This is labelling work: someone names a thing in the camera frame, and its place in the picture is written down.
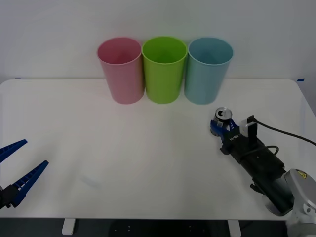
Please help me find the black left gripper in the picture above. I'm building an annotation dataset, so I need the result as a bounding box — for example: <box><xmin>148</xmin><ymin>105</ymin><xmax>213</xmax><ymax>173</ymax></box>
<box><xmin>0</xmin><ymin>139</ymin><xmax>49</xmax><ymax>211</ymax></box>

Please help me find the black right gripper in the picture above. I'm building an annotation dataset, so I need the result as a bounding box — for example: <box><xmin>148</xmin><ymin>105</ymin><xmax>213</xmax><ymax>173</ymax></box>
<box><xmin>210</xmin><ymin>118</ymin><xmax>285</xmax><ymax>181</ymax></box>

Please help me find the silver and blue drink can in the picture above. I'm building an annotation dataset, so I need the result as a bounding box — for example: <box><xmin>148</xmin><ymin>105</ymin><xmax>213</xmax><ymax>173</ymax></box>
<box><xmin>210</xmin><ymin>106</ymin><xmax>234</xmax><ymax>137</ymax></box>

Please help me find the pale blue plastic bin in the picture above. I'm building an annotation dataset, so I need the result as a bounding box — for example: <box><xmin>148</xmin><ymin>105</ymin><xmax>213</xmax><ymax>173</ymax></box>
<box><xmin>184</xmin><ymin>37</ymin><xmax>234</xmax><ymax>105</ymax></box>

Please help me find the green plastic bin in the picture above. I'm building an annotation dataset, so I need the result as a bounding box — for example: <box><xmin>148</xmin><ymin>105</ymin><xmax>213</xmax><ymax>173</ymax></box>
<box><xmin>141</xmin><ymin>36</ymin><xmax>188</xmax><ymax>105</ymax></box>

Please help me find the white table leg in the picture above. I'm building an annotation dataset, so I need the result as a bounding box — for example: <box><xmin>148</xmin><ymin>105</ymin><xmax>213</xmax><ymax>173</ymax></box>
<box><xmin>61</xmin><ymin>218</ymin><xmax>76</xmax><ymax>236</ymax></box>
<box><xmin>227</xmin><ymin>220</ymin><xmax>241</xmax><ymax>237</ymax></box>

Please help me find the pink plastic bin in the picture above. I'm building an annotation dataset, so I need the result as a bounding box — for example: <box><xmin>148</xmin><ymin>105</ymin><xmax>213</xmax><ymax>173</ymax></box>
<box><xmin>96</xmin><ymin>37</ymin><xmax>145</xmax><ymax>105</ymax></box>

